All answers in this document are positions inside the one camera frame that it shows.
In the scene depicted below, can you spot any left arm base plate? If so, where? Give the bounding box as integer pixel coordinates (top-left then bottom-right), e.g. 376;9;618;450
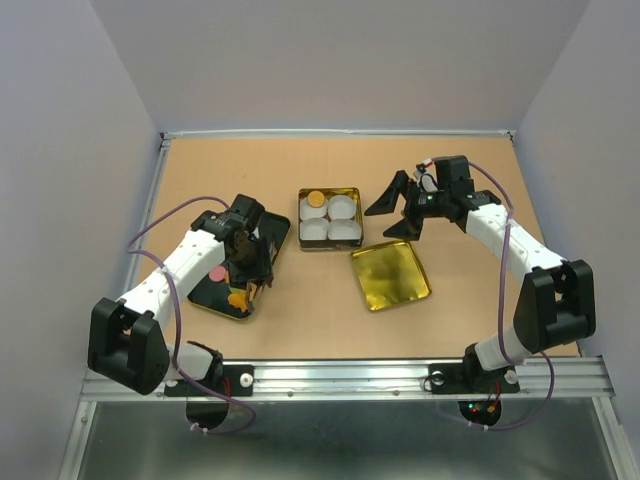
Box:
164;363;255;398

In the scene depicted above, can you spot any white paper cup front left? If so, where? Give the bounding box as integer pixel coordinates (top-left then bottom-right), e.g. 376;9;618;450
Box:
299;218;329;242

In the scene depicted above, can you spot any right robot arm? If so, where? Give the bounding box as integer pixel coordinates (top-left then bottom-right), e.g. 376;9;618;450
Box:
365;155;596;393

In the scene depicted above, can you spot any round tan biscuit cookie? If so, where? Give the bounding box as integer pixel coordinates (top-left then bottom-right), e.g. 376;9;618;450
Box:
307;190;326;208

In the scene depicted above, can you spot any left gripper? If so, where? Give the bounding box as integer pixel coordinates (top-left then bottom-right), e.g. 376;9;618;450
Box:
227;234;274;292

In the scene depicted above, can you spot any aluminium front rail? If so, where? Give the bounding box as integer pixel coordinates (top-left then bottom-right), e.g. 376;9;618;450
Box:
80;357;615;403

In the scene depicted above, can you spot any black cookie tray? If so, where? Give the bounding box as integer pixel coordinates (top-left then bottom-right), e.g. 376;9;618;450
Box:
188;210;291;320

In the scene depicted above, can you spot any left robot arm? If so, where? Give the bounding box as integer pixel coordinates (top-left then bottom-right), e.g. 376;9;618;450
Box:
87;194;274;395

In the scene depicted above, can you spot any white paper cup back right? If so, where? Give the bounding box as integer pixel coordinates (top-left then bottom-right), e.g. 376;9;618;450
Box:
327;195;357;221

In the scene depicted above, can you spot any white paper cup back left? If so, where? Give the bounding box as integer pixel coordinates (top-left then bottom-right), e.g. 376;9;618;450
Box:
299;197;328;221

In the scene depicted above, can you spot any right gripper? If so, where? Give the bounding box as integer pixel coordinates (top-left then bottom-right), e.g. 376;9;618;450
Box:
363;170;449;241

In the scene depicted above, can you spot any gold tin lid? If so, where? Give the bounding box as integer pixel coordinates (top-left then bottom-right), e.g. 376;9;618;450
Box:
350;240;432;312

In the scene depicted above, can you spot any white paper cup front right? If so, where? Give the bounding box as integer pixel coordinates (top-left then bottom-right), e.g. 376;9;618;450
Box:
327;219;362;241

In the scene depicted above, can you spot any gold square tin box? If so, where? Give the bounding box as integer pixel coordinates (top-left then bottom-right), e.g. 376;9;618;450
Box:
297;187;364;252

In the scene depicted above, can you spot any pink round cookie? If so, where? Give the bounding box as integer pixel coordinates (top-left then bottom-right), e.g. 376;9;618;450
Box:
208;265;228;283

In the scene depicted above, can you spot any white paper cup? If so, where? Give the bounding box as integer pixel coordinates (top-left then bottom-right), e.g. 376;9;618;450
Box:
299;197;328;221
299;218;329;242
327;195;357;221
327;219;362;241

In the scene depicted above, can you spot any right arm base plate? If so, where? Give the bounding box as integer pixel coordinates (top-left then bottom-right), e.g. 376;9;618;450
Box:
426;362;520;395

